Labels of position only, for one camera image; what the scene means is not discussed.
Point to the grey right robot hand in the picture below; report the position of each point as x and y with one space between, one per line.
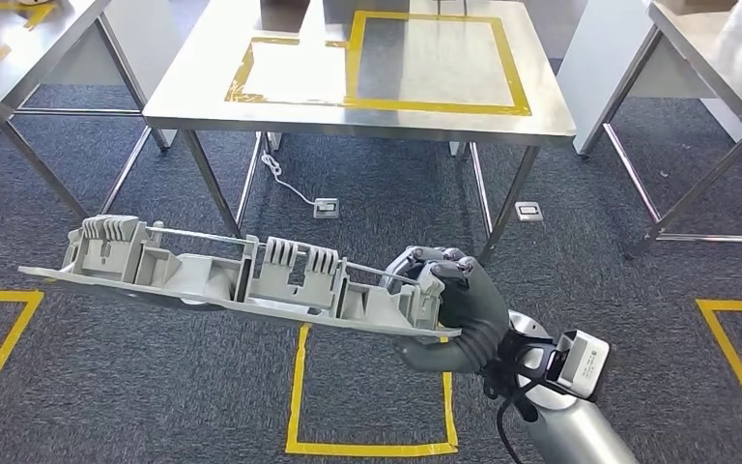
473 307

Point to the silver wheel hubcap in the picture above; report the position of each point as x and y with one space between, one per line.
217 285

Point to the steel floor socket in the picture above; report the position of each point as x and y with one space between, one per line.
529 211
326 208

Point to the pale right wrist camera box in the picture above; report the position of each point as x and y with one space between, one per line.
585 365

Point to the brown cardboard box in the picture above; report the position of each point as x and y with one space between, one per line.
697 5

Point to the steel workbench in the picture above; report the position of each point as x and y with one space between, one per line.
684 38
25 51
204 83

